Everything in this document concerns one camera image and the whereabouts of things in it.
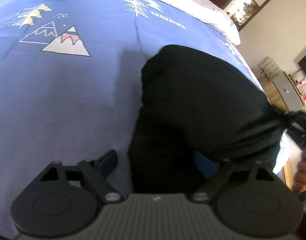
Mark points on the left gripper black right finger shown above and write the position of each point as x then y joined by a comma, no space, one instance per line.
251,200

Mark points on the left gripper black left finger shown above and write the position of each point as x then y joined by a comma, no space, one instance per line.
63,200

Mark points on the black pants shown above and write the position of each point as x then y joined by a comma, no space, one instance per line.
197,111

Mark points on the person's right hand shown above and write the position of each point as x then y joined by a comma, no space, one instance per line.
300,176

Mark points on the grey side cabinet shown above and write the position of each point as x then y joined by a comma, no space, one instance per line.
288,92

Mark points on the blue patterned bed sheet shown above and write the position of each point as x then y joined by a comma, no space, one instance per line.
70,81

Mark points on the white perforated basket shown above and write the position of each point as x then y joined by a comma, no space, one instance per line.
271,68

